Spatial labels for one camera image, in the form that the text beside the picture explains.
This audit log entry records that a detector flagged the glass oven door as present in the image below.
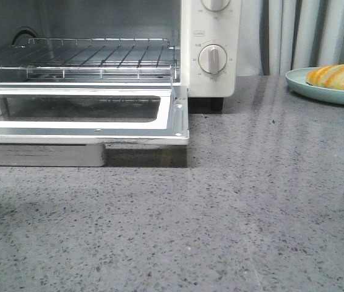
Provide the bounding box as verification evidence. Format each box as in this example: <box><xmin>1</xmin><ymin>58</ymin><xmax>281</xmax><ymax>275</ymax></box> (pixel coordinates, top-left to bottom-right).
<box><xmin>0</xmin><ymin>83</ymin><xmax>189</xmax><ymax>167</ymax></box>

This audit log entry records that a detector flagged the golden croissant bread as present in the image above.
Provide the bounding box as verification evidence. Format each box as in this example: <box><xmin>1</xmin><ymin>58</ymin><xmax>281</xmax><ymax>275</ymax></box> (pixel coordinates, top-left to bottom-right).
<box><xmin>306</xmin><ymin>64</ymin><xmax>344</xmax><ymax>90</ymax></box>

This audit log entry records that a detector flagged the black right oven foot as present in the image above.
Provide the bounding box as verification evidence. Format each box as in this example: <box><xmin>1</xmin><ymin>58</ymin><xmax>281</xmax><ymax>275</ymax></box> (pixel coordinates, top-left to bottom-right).
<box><xmin>210</xmin><ymin>97</ymin><xmax>224</xmax><ymax>112</ymax></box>

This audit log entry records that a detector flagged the lower oven timer knob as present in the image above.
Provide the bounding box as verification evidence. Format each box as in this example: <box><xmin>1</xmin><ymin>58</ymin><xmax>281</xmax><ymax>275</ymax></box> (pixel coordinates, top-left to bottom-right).
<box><xmin>198</xmin><ymin>44</ymin><xmax>227</xmax><ymax>75</ymax></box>

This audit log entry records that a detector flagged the white Toshiba toaster oven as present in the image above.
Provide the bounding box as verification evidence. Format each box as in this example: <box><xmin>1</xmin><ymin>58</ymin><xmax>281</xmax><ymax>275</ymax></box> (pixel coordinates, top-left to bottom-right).
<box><xmin>0</xmin><ymin>1</ymin><xmax>242</xmax><ymax>98</ymax></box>

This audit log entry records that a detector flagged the upper oven control knob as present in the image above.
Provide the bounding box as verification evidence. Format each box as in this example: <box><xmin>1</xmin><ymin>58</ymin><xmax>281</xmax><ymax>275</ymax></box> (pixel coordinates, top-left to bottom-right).
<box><xmin>201</xmin><ymin>0</ymin><xmax>230</xmax><ymax>12</ymax></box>

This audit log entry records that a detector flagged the light green plate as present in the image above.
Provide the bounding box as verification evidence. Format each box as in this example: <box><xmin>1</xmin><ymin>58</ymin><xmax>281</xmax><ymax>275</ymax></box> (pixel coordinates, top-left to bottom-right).
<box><xmin>285</xmin><ymin>67</ymin><xmax>344</xmax><ymax>105</ymax></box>

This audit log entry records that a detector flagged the grey-white curtain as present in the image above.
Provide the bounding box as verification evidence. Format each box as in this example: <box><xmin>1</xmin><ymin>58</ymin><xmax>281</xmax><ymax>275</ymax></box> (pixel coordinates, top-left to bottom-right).
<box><xmin>236</xmin><ymin>0</ymin><xmax>344</xmax><ymax>76</ymax></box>

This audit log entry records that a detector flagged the metal wire oven rack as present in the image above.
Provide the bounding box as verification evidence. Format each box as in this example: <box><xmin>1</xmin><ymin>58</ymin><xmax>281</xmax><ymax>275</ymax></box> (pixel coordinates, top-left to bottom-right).
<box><xmin>0</xmin><ymin>38</ymin><xmax>180</xmax><ymax>83</ymax></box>

